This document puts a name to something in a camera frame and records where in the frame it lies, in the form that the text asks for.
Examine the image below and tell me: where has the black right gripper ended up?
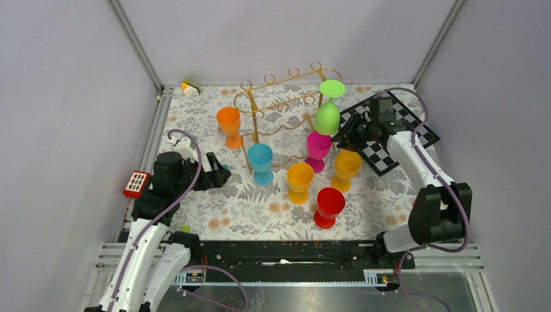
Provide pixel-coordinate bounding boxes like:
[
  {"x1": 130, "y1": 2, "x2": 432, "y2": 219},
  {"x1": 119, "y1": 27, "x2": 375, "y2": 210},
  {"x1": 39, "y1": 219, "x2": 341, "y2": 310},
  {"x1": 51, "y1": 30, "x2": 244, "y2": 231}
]
[{"x1": 330, "y1": 112, "x2": 378, "y2": 153}]

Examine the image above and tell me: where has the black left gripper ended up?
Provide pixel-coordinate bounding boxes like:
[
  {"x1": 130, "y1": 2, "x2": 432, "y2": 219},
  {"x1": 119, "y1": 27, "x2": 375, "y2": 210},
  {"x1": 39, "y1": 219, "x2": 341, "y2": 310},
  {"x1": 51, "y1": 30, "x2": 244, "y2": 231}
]
[{"x1": 174, "y1": 151, "x2": 231, "y2": 196}]

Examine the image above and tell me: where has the green plastic wine glass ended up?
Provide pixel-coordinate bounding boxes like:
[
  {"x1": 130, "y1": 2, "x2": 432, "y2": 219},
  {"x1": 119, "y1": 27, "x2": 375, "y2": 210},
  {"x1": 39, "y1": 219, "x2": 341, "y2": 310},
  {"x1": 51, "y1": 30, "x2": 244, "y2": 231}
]
[{"x1": 314, "y1": 80, "x2": 346, "y2": 135}]

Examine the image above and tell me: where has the magenta plastic wine glass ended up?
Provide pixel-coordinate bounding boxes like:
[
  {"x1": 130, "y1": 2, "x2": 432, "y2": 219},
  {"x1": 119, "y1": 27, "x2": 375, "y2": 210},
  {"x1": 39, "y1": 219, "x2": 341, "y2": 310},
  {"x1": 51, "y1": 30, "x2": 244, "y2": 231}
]
[{"x1": 305, "y1": 131, "x2": 332, "y2": 174}]

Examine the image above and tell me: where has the gold wire wine glass rack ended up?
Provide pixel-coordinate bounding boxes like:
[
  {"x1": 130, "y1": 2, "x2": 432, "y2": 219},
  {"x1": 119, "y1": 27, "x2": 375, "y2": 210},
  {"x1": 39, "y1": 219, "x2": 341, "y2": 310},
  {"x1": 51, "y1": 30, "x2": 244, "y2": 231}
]
[{"x1": 229, "y1": 62, "x2": 343, "y2": 174}]

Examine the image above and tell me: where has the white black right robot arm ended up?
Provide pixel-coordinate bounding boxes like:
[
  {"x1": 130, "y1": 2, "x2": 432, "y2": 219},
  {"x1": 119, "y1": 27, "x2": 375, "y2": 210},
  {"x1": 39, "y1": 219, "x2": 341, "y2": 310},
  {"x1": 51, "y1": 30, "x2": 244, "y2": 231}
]
[{"x1": 332, "y1": 97, "x2": 472, "y2": 268}]

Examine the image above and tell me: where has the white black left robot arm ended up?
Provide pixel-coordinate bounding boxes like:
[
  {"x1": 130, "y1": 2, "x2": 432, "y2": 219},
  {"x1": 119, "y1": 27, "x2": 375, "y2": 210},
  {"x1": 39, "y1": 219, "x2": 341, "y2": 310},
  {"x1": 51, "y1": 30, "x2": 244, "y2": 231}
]
[{"x1": 86, "y1": 138, "x2": 231, "y2": 311}]

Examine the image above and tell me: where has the yellow plastic wine glass right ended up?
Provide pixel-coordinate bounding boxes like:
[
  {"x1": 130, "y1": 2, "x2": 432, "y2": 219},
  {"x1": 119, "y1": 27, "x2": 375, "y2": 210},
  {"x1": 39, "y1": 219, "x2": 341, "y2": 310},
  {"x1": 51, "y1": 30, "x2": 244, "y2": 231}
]
[{"x1": 331, "y1": 150, "x2": 363, "y2": 193}]

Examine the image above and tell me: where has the yellow plastic wine glass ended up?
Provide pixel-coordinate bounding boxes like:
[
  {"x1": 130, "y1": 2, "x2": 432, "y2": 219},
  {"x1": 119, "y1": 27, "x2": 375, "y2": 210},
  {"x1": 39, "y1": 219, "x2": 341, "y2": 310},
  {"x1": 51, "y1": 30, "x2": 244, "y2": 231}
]
[
  {"x1": 287, "y1": 162, "x2": 314, "y2": 205},
  {"x1": 331, "y1": 150, "x2": 363, "y2": 193}
]

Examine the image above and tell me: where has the blue plastic wine glass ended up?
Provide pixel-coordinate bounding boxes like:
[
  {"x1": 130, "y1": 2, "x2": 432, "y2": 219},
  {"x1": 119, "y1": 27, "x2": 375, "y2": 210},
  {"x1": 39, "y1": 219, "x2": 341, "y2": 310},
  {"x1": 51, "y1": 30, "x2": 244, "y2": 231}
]
[{"x1": 247, "y1": 143, "x2": 274, "y2": 186}]

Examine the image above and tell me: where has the orange plastic wine glass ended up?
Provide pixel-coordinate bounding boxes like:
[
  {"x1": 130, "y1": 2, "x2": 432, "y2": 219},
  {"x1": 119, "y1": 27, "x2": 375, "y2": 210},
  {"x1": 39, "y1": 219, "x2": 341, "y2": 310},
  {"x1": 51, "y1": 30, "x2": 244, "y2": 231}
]
[{"x1": 216, "y1": 107, "x2": 242, "y2": 150}]

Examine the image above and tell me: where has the yellow plastic wine glass front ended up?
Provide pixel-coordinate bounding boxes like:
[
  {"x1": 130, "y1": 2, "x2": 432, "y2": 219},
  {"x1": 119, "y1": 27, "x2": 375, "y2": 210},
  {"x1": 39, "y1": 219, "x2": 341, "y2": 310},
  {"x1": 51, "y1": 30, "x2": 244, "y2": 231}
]
[{"x1": 287, "y1": 162, "x2": 314, "y2": 205}]

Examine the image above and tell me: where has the red plastic wine glass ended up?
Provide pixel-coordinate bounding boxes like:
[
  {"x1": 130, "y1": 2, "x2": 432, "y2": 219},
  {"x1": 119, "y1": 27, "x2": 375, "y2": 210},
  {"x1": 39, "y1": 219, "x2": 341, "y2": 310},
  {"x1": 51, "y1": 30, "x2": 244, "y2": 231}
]
[{"x1": 314, "y1": 187, "x2": 346, "y2": 229}]

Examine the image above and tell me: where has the floral patterned table mat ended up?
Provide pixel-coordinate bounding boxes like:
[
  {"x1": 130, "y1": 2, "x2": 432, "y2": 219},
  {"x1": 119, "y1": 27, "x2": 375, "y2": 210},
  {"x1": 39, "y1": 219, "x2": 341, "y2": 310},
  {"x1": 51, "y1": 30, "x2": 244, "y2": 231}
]
[{"x1": 159, "y1": 86, "x2": 416, "y2": 241}]

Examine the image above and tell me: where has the black white checkerboard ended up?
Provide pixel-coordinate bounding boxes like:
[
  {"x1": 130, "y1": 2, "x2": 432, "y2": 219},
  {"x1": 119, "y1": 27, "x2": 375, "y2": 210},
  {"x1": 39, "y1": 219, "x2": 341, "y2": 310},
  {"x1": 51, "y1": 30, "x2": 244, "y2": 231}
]
[{"x1": 339, "y1": 91, "x2": 441, "y2": 176}]

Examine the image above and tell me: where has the red white small block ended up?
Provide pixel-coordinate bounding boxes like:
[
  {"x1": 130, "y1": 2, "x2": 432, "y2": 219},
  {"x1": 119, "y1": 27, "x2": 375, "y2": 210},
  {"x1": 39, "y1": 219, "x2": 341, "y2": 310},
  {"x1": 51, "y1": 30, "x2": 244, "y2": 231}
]
[{"x1": 123, "y1": 170, "x2": 151, "y2": 199}]

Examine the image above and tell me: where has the orange white green toy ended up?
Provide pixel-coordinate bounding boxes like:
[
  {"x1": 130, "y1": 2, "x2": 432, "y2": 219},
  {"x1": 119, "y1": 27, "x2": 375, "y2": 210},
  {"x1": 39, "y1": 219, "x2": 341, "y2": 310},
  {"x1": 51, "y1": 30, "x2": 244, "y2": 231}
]
[{"x1": 181, "y1": 79, "x2": 203, "y2": 97}]

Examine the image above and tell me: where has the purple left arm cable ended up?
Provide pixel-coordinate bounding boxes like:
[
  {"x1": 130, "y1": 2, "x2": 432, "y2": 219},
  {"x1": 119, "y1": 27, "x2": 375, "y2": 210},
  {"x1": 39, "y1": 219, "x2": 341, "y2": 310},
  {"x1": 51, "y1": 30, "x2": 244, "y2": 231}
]
[{"x1": 105, "y1": 129, "x2": 250, "y2": 312}]

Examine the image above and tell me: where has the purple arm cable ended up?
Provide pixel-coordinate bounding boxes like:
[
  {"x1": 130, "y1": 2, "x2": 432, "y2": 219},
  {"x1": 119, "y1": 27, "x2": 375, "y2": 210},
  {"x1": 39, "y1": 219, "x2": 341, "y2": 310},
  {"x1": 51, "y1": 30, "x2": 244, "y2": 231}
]
[
  {"x1": 372, "y1": 87, "x2": 471, "y2": 312},
  {"x1": 105, "y1": 129, "x2": 250, "y2": 312}
]

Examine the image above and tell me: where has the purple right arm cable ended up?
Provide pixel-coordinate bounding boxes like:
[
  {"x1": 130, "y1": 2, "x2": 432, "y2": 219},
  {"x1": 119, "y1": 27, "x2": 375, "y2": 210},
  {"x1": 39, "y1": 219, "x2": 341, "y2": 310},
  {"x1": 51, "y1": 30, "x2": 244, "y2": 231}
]
[{"x1": 372, "y1": 87, "x2": 471, "y2": 312}]

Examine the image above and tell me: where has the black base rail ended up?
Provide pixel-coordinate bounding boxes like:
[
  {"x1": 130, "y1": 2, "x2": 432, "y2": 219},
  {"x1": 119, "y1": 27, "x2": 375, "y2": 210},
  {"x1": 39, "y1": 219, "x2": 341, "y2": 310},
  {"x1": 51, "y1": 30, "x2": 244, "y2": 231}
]
[{"x1": 172, "y1": 240, "x2": 415, "y2": 286}]

